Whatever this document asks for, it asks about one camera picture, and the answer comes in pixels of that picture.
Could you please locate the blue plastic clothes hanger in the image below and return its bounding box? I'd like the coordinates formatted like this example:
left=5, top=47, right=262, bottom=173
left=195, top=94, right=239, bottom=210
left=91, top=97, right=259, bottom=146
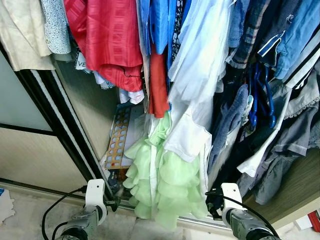
left=246, top=62, right=277, bottom=129

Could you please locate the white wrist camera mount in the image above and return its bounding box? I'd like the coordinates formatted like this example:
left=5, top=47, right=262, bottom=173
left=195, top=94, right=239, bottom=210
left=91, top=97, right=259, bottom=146
left=220, top=182, right=247, bottom=224
left=84, top=179, right=109, bottom=224

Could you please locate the red box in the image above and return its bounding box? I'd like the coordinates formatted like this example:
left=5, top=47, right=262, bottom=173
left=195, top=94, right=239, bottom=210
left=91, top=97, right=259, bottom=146
left=307, top=210, right=320, bottom=234

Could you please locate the red garment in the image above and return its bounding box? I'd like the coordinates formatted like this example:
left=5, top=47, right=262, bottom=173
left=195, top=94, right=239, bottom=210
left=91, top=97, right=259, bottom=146
left=63, top=0, right=147, bottom=93

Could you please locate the white sheer garment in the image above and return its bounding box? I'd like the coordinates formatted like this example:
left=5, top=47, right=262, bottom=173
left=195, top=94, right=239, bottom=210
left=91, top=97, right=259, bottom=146
left=162, top=0, right=235, bottom=163

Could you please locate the bright blue shirt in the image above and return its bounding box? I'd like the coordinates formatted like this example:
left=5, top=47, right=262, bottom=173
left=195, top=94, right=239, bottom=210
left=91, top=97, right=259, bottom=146
left=136, top=0, right=185, bottom=56

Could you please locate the white lace-trimmed garment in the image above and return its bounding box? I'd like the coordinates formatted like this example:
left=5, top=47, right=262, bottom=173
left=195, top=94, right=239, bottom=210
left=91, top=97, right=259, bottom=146
left=282, top=70, right=320, bottom=120

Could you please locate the plaid shirt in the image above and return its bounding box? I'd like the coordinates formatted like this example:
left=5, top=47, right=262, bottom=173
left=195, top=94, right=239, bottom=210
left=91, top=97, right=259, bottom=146
left=226, top=0, right=273, bottom=70

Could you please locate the navy floral print garment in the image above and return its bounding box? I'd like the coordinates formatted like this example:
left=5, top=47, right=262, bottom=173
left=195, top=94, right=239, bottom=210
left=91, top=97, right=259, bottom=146
left=169, top=0, right=187, bottom=68

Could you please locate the light green ruffled dress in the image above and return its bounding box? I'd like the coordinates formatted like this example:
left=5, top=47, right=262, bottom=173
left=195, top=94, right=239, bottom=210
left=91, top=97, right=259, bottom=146
left=122, top=112, right=212, bottom=232

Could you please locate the wardrobe sliding door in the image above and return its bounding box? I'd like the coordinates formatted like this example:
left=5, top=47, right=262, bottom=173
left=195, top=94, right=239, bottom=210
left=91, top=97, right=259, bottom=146
left=0, top=45, right=108, bottom=195

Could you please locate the orange-red garment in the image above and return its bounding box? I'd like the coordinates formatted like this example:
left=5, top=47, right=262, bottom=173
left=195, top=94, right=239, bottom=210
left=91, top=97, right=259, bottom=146
left=148, top=50, right=171, bottom=119

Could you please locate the light denim shirt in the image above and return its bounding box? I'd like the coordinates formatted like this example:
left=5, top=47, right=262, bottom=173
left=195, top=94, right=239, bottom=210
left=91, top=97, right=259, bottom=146
left=257, top=0, right=320, bottom=82

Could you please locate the cream garment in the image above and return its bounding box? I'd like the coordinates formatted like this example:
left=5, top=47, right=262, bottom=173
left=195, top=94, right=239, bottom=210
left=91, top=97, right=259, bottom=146
left=0, top=0, right=55, bottom=72

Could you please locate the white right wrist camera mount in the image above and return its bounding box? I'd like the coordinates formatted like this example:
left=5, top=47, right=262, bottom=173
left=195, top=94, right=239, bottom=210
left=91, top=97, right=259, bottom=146
left=220, top=182, right=247, bottom=224

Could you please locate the colourful dotted game board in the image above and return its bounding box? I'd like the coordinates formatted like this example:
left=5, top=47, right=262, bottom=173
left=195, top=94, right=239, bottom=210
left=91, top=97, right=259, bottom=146
left=100, top=102, right=147, bottom=172

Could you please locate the blue-grey denim garment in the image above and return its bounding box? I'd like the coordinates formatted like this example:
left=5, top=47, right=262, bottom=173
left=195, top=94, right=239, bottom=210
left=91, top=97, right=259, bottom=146
left=206, top=84, right=251, bottom=173

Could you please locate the grey garment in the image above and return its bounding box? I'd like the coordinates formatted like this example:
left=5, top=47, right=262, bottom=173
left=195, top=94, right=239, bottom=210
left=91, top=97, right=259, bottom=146
left=236, top=102, right=320, bottom=206

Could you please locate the wooden wardrobe cabinet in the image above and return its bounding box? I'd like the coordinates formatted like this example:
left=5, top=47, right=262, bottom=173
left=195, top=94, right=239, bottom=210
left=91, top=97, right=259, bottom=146
left=52, top=55, right=320, bottom=232

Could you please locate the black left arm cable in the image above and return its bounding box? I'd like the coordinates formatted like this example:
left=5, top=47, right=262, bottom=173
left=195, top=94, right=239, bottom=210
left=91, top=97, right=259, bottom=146
left=41, top=186, right=88, bottom=240

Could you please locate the white printed garment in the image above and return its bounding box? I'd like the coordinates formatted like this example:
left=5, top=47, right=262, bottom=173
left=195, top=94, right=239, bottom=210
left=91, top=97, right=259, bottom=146
left=74, top=50, right=146, bottom=106

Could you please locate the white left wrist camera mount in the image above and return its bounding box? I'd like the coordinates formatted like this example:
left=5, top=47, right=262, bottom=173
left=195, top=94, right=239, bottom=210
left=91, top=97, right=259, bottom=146
left=84, top=179, right=109, bottom=224

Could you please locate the small white box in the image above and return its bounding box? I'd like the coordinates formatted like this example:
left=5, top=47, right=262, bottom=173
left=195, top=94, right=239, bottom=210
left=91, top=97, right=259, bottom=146
left=294, top=214, right=315, bottom=232

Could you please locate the white speckled blouse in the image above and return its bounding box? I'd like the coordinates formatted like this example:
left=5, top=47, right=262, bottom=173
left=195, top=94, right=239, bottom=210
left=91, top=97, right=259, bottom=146
left=40, top=0, right=72, bottom=55

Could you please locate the black white striped garment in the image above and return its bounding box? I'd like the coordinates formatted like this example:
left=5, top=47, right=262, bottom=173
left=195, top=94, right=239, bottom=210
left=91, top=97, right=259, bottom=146
left=282, top=27, right=320, bottom=91

